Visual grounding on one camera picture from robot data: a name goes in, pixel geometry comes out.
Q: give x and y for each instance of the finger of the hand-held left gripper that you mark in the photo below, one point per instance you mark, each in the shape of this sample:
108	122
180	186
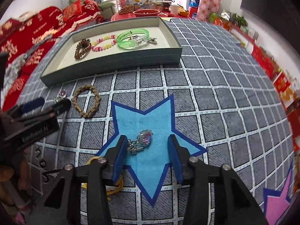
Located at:
37	116
32	104

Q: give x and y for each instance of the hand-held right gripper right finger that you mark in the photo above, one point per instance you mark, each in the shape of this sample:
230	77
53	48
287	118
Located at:
175	161

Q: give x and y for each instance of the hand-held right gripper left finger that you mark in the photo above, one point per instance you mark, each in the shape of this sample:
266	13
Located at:
119	161

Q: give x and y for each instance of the black hair claw clip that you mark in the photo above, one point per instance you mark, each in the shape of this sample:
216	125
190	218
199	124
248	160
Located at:
62	106

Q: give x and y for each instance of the purple gem pendant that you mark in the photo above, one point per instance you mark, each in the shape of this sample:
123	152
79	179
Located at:
62	93

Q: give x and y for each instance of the shallow green cardboard box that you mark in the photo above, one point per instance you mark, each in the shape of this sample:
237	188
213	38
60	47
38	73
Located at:
112	63

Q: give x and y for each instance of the green translucent bangle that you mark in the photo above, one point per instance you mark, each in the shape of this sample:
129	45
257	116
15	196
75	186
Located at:
124	44

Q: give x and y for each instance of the gold hairpins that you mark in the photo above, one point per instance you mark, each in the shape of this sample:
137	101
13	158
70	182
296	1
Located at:
131	37

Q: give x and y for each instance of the person's left hand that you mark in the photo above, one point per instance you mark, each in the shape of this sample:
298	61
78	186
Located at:
7	185

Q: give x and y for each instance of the sofa with red cover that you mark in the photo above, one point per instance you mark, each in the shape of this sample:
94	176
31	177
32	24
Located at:
28	35

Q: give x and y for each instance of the grey checkered blanket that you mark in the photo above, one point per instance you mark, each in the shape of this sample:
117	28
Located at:
222	98

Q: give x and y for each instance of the red patterned cushion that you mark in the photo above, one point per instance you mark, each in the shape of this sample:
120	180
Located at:
72	10

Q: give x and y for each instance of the beige armchair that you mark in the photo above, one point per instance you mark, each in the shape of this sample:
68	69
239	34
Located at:
105	5

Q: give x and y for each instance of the red round table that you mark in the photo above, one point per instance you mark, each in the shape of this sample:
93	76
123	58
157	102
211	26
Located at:
121	16

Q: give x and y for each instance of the red orange gift box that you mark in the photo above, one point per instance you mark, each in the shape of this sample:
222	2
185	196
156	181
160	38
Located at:
283	90

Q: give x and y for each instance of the clear jar of nuts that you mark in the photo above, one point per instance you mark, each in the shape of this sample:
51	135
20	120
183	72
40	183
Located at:
126	5

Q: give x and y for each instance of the red plastic bowl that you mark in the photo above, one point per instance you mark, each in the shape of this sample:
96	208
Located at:
147	13

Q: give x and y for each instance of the potted green plant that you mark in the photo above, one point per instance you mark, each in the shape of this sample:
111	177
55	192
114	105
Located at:
239	19

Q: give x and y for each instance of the pink patterned gift box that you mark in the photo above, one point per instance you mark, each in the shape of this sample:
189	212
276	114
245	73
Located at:
208	7

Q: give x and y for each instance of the wall television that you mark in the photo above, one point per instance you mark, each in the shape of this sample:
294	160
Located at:
274	7

